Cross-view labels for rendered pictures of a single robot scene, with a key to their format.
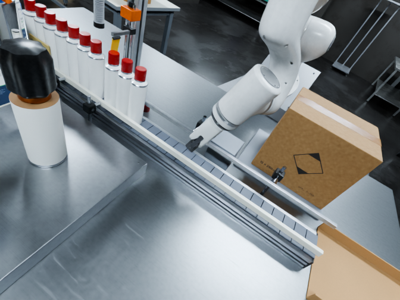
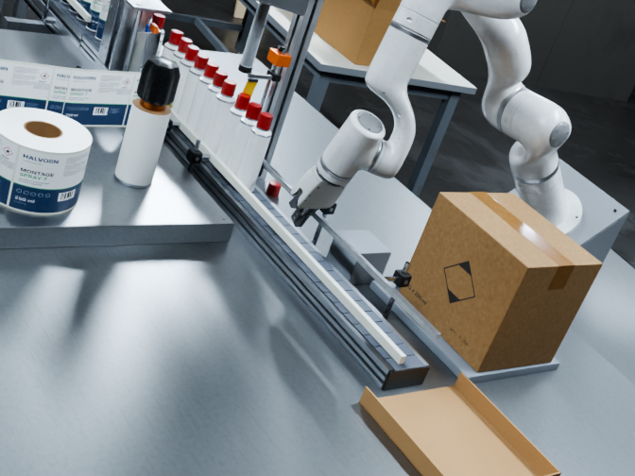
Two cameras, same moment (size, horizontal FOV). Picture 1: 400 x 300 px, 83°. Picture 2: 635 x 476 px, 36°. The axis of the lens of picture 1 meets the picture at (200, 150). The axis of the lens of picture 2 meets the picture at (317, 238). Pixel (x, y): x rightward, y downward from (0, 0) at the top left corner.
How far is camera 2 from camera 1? 1.68 m
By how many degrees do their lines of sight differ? 31
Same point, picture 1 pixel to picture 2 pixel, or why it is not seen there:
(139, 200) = (207, 255)
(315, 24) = (530, 104)
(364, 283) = (471, 446)
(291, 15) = (383, 66)
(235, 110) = (333, 153)
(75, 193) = (145, 211)
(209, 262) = (256, 325)
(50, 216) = (117, 213)
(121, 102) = (234, 156)
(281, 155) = (431, 271)
